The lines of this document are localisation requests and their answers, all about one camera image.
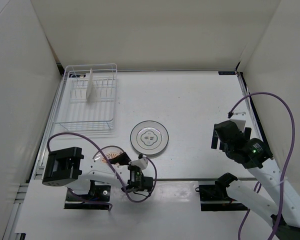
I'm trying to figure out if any white plate green rim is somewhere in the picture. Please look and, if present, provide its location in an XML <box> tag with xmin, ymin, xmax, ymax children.
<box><xmin>130</xmin><ymin>120</ymin><xmax>169</xmax><ymax>156</ymax></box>

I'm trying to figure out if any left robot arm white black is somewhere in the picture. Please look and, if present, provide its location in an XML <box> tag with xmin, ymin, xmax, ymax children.
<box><xmin>42</xmin><ymin>147</ymin><xmax>154</xmax><ymax>200</ymax></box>

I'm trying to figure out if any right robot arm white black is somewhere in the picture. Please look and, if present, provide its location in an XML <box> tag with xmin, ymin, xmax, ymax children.
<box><xmin>214</xmin><ymin>120</ymin><xmax>300</xmax><ymax>240</ymax></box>

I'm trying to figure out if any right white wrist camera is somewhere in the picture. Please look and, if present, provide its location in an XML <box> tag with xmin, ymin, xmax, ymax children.
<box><xmin>229</xmin><ymin>110</ymin><xmax>247</xmax><ymax>132</ymax></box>

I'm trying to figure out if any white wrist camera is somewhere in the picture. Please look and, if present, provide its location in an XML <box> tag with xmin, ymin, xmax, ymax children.
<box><xmin>129</xmin><ymin>153</ymin><xmax>149</xmax><ymax>170</ymax></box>
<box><xmin>229</xmin><ymin>110</ymin><xmax>247</xmax><ymax>132</ymax></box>

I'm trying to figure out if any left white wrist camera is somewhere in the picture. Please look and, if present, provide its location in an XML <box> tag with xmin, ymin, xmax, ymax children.
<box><xmin>129</xmin><ymin>153</ymin><xmax>149</xmax><ymax>170</ymax></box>

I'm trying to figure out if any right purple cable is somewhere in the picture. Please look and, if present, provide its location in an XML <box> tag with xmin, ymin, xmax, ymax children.
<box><xmin>227</xmin><ymin>91</ymin><xmax>296</xmax><ymax>240</ymax></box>

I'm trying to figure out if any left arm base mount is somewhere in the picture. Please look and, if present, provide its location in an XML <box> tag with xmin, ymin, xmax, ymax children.
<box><xmin>64</xmin><ymin>180</ymin><xmax>113</xmax><ymax>211</ymax></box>

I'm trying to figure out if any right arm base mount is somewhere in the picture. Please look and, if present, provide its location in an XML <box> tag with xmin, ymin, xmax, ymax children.
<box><xmin>195</xmin><ymin>173</ymin><xmax>248</xmax><ymax>212</ymax></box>

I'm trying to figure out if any white wire dish rack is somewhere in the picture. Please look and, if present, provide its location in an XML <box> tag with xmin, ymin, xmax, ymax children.
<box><xmin>53</xmin><ymin>63</ymin><xmax>118</xmax><ymax>133</ymax></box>

